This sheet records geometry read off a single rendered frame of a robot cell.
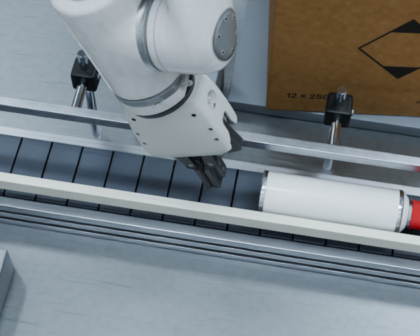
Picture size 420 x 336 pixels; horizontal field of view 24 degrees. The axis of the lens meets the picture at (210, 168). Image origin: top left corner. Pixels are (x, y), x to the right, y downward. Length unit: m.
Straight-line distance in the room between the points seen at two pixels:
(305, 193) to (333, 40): 0.18
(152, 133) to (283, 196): 0.18
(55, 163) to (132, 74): 0.31
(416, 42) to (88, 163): 0.41
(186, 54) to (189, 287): 0.39
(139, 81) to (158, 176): 0.27
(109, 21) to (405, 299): 0.51
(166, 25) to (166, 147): 0.22
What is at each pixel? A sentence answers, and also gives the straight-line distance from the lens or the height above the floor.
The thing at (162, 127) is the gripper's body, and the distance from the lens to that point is 1.00.
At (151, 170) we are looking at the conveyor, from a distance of 1.17.
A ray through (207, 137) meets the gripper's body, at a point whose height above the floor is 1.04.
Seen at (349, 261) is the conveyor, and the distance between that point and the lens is 1.13.
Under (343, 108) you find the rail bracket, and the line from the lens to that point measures 1.12.
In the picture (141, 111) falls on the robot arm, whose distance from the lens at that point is 0.95.
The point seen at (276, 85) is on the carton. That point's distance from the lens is 1.21.
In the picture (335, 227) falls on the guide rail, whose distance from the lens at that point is 1.10.
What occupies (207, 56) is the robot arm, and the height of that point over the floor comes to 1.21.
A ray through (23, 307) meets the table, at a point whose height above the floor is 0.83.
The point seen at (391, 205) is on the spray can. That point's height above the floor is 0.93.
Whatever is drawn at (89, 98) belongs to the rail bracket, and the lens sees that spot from 1.19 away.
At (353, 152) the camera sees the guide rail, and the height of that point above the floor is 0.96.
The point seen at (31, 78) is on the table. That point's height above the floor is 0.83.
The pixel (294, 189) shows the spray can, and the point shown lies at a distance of 1.10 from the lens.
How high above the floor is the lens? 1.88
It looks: 58 degrees down
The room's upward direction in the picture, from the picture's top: straight up
